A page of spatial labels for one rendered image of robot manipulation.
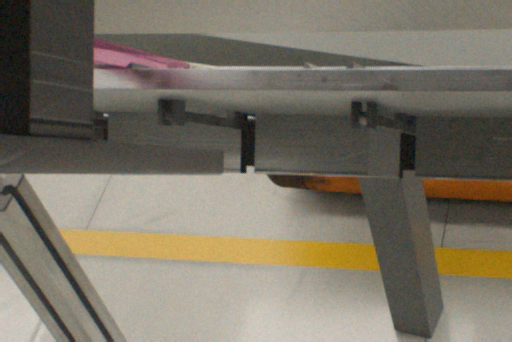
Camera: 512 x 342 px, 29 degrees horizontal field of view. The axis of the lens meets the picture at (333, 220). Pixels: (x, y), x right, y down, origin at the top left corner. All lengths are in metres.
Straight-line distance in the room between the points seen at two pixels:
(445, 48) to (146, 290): 0.82
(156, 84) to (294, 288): 1.01
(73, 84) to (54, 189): 1.60
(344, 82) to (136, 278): 1.15
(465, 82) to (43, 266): 0.49
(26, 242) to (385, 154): 0.32
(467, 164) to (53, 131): 0.47
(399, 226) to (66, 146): 1.03
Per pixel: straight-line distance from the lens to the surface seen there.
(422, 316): 1.33
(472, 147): 0.62
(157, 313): 1.51
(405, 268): 1.25
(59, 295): 0.86
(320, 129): 0.64
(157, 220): 1.63
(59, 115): 0.17
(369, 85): 0.44
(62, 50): 0.17
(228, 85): 0.46
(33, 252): 0.82
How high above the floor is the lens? 1.14
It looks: 48 degrees down
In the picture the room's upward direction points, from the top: 16 degrees counter-clockwise
